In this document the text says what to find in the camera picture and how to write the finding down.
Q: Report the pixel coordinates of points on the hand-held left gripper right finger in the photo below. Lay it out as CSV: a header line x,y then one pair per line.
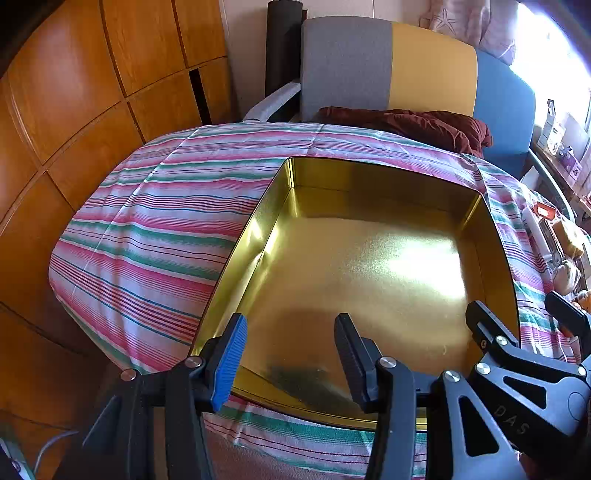
x,y
355,364

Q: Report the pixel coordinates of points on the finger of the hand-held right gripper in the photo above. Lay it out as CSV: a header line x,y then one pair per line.
x,y
489,323
568,316

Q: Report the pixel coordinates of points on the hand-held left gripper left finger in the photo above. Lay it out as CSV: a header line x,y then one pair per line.
x,y
228,364

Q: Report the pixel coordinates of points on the orange fruit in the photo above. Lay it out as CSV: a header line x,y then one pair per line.
x,y
585,300

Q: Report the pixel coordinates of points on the gold tin container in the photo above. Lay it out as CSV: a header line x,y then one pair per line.
x,y
369,258

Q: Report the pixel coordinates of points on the wooden desk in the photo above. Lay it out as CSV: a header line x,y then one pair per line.
x,y
577,194

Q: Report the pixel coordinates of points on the purple box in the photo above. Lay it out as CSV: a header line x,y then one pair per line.
x,y
571,164

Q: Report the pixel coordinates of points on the striped pink green cloth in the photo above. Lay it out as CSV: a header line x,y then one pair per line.
x,y
152,230

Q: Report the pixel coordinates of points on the white printed box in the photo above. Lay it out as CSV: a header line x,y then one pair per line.
x,y
551,127

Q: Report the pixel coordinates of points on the maroon padded jacket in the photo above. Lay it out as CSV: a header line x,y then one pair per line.
x,y
415,122

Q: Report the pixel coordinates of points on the grey yellow blue armchair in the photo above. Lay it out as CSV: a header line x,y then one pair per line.
x,y
346,64

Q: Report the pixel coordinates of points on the pink patterned curtain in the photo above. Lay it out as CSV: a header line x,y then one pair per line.
x,y
461,23

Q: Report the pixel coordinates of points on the black rolled mat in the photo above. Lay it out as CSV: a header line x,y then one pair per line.
x,y
281,37

